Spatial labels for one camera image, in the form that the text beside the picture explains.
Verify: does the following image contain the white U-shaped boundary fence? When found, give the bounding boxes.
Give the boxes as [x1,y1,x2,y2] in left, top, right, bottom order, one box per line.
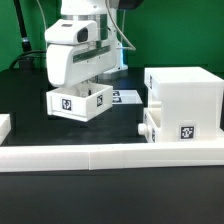
[0,114,224,172]

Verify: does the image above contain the black cable with connector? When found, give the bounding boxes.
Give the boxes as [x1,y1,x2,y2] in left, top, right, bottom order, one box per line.
[8,49,48,70]

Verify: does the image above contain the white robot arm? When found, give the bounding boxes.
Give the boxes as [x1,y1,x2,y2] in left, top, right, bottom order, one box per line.
[45,0,144,87]

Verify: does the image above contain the white front drawer box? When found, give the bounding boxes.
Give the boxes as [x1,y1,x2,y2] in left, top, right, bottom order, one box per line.
[138,109,161,143]

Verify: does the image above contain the black pole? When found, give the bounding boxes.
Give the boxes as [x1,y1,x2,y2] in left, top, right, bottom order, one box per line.
[13,0,32,52]

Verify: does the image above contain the white drawer box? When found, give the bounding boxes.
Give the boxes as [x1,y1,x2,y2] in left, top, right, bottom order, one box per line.
[46,82,113,122]
[138,109,161,143]

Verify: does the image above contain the white drawer cabinet frame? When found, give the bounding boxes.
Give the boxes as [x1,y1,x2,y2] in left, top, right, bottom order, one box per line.
[143,67,224,143]

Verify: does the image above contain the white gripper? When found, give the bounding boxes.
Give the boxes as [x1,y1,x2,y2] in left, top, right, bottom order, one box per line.
[46,42,116,87]

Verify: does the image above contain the white marker sheet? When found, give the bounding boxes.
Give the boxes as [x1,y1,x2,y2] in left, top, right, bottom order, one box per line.
[113,90,142,104]

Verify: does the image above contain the white thin cable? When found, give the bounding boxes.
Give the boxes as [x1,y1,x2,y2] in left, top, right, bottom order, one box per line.
[35,0,48,31]

